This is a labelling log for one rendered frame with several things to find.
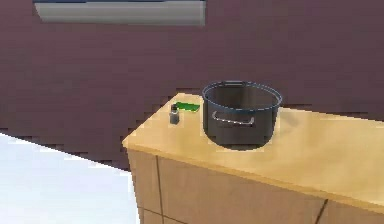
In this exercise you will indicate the light wooden kitchen cabinet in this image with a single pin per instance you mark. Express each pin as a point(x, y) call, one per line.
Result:
point(233, 186)

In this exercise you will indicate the green flat sponge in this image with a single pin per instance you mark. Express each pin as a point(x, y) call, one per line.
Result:
point(188, 107)

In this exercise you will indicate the small grey shaker dispenser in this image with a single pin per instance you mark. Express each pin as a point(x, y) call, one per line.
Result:
point(174, 116)

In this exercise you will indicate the dark grey cooking pot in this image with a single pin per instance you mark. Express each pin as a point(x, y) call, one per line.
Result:
point(240, 126)

